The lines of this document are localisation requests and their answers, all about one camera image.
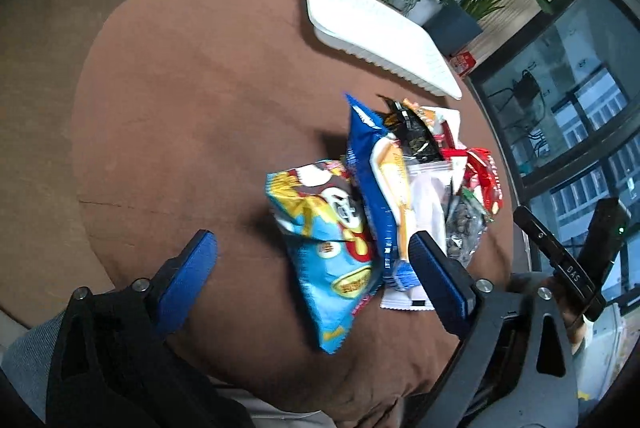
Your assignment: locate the white plastic tray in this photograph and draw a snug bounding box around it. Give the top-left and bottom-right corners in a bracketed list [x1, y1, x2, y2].
[306, 0, 462, 100]

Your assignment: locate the orange lollipop packet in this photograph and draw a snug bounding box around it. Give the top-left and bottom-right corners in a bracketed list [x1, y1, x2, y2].
[402, 99, 461, 148]

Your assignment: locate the dark blue snack bag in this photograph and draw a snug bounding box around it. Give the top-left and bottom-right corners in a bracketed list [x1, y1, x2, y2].
[346, 94, 420, 292]

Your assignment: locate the red paper bag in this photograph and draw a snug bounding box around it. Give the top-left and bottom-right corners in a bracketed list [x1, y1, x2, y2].
[448, 50, 477, 77]

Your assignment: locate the red snack packet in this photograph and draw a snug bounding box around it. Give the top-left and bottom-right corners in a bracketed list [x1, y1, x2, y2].
[440, 148, 503, 217]

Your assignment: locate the white sachet packet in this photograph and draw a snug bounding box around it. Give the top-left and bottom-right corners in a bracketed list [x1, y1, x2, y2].
[381, 162, 452, 312]

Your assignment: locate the light blue chips bag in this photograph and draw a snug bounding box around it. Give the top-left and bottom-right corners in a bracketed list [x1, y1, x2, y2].
[265, 159, 382, 354]

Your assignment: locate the person right hand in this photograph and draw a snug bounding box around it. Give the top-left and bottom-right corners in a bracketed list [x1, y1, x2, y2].
[548, 276, 587, 356]

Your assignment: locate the black snack packet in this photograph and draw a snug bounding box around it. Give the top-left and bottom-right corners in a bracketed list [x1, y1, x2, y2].
[378, 94, 444, 164]

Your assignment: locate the clear bag of seeds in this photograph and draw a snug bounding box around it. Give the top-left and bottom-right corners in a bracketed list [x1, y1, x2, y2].
[446, 188, 492, 268]

